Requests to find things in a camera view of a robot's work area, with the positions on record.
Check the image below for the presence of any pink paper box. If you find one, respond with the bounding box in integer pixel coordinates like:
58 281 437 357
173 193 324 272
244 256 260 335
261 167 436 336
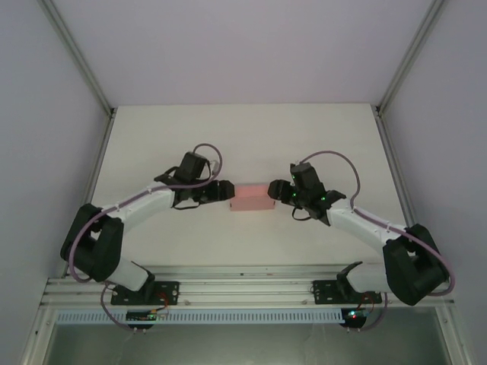
229 183 277 213

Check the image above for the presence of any right circuit board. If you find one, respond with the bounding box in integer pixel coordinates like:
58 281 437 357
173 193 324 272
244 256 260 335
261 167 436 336
343 308 372 326

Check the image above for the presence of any circuit board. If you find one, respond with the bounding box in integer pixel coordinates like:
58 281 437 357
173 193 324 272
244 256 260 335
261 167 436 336
126 309 159 323
343 308 372 326

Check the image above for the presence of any left circuit board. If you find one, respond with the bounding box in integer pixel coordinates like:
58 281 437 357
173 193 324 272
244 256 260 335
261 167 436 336
126 309 159 323

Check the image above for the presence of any aluminium table side rail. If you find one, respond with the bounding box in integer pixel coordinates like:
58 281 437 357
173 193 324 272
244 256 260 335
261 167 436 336
374 108 433 275
56 108 117 278

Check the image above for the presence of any aluminium mounting rail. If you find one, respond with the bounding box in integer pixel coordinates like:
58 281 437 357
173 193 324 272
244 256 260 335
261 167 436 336
40 265 456 307

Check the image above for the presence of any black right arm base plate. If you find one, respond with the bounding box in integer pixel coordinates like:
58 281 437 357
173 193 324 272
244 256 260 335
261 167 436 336
312 279 383 305

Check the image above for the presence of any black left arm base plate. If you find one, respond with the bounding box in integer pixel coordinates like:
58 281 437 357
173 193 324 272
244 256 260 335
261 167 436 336
110 280 180 306

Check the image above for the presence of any light blue slotted cable duct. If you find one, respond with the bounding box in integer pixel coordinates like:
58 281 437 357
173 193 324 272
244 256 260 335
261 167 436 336
55 308 343 325

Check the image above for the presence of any red left board wire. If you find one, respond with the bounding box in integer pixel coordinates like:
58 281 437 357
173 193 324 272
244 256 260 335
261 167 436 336
156 292 171 317

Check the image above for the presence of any red board wire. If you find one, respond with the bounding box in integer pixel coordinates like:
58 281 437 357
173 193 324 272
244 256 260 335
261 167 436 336
359 292 381 316
156 292 171 317

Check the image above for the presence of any red right board wire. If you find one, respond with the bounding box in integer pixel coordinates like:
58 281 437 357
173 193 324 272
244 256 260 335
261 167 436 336
359 292 381 316

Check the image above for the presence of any aluminium frame post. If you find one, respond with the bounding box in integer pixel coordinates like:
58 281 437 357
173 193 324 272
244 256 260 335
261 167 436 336
374 0 449 115
37 0 117 119

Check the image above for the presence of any aluminium lower frame leg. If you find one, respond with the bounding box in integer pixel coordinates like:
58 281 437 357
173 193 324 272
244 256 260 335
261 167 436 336
433 303 468 365
21 306 58 365

